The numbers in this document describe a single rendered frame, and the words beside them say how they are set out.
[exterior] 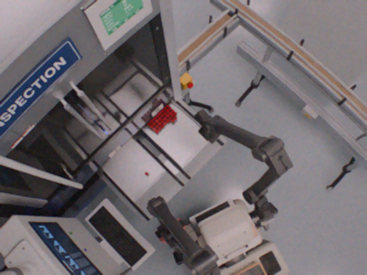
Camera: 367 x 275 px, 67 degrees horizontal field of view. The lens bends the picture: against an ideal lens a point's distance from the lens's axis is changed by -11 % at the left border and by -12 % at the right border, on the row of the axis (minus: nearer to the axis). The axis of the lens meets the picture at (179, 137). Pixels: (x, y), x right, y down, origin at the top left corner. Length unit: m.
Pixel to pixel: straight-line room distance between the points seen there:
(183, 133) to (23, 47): 1.28
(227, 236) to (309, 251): 1.66
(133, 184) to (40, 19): 1.25
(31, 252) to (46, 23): 0.85
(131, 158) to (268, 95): 1.60
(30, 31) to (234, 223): 1.05
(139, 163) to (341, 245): 1.99
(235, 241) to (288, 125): 1.78
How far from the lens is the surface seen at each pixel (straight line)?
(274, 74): 2.49
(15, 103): 0.94
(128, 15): 1.00
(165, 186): 1.84
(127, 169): 1.89
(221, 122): 1.38
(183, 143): 1.88
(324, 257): 2.98
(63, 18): 0.85
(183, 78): 1.86
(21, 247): 1.32
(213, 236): 1.33
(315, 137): 3.02
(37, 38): 0.84
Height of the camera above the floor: 2.71
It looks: 75 degrees down
